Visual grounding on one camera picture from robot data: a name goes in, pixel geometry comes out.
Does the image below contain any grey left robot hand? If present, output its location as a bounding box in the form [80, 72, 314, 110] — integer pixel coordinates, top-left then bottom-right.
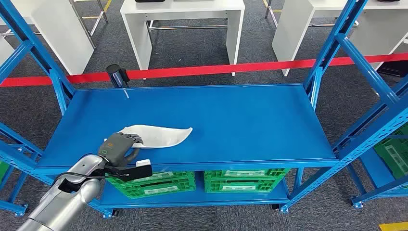
[98, 132, 144, 168]

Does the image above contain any white curved plastic part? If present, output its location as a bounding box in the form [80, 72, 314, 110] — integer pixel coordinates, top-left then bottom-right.
[104, 125, 193, 150]

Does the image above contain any blue metal shelf rack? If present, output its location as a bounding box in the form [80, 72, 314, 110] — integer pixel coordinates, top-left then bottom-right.
[0, 122, 44, 218]
[0, 0, 408, 220]
[331, 76, 408, 209]

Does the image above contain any white panel table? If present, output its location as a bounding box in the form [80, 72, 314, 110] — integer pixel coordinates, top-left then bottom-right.
[0, 0, 95, 76]
[120, 0, 245, 77]
[271, 0, 408, 77]

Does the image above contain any red barrier belt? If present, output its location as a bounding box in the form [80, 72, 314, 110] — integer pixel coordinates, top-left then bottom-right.
[0, 52, 408, 88]

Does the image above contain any yellow floor tape square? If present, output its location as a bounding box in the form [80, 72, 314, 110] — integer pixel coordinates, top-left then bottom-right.
[378, 221, 408, 231]

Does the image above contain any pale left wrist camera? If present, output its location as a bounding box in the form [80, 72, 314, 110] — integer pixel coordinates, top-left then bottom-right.
[118, 159, 153, 183]

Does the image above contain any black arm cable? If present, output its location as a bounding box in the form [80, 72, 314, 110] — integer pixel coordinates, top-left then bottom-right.
[51, 172, 130, 188]

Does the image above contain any black barrier post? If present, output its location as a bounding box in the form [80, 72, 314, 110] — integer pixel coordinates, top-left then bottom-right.
[105, 64, 130, 89]

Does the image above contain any steel tube table frame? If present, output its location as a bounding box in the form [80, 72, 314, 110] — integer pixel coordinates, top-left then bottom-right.
[146, 20, 229, 45]

